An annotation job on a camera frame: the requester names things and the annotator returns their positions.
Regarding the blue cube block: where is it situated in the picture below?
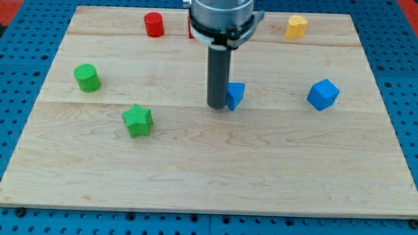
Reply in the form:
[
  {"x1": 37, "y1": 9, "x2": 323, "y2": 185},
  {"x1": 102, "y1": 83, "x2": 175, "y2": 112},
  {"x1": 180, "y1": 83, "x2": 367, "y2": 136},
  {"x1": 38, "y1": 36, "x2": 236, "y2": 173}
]
[{"x1": 307, "y1": 79, "x2": 339, "y2": 111}]

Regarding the green star block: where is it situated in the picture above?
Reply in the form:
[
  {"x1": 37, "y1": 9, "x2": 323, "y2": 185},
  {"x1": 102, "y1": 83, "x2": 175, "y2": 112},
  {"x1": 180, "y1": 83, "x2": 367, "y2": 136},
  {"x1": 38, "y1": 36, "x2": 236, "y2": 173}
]
[{"x1": 121, "y1": 104, "x2": 153, "y2": 138}]

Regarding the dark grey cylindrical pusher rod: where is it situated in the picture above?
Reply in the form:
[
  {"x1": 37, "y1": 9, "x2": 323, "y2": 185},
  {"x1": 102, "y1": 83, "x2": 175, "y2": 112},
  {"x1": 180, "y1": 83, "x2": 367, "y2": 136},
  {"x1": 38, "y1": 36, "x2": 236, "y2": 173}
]
[{"x1": 207, "y1": 47, "x2": 231, "y2": 109}]

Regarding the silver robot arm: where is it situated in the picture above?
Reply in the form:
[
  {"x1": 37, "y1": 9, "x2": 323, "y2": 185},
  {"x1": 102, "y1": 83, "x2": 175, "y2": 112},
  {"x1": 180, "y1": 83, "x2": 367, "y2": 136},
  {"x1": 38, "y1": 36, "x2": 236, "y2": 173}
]
[{"x1": 183, "y1": 0, "x2": 265, "y2": 109}]

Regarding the black and white clamp mount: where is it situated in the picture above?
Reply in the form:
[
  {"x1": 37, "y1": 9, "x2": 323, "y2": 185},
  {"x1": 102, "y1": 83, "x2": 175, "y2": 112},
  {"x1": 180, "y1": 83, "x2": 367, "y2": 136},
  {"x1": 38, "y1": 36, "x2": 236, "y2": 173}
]
[{"x1": 188, "y1": 9, "x2": 265, "y2": 50}]

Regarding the green cylinder block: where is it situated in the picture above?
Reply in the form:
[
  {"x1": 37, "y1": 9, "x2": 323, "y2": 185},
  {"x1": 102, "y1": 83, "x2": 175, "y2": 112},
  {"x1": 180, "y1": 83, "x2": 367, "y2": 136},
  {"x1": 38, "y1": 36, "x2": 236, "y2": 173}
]
[{"x1": 73, "y1": 63, "x2": 102, "y2": 93}]

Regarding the wooden board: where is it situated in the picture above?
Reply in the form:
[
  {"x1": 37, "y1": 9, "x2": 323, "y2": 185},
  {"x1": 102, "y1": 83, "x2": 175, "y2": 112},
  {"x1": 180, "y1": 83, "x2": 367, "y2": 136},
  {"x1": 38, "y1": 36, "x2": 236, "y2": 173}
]
[{"x1": 0, "y1": 6, "x2": 418, "y2": 219}]

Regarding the yellow heart block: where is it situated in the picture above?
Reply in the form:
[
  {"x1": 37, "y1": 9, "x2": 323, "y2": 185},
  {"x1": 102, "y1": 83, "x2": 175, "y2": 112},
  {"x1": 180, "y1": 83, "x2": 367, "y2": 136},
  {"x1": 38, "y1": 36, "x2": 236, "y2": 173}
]
[{"x1": 285, "y1": 15, "x2": 308, "y2": 39}]

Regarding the blue triangle block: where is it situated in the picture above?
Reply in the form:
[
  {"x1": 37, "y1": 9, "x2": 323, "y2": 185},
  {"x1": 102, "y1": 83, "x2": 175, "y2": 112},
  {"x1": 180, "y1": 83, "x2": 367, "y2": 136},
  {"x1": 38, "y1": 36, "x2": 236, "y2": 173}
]
[{"x1": 226, "y1": 82, "x2": 246, "y2": 112}]

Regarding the red block behind arm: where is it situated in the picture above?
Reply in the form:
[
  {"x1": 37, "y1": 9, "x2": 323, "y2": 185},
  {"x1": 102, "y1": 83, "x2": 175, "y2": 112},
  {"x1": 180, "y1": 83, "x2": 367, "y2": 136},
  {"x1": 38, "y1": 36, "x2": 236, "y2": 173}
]
[{"x1": 187, "y1": 15, "x2": 195, "y2": 40}]

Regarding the red cylinder block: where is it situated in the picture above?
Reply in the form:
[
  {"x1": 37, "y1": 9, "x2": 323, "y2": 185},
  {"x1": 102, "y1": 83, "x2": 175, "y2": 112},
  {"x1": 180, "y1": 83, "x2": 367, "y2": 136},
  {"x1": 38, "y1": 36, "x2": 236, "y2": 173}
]
[{"x1": 144, "y1": 12, "x2": 164, "y2": 38}]

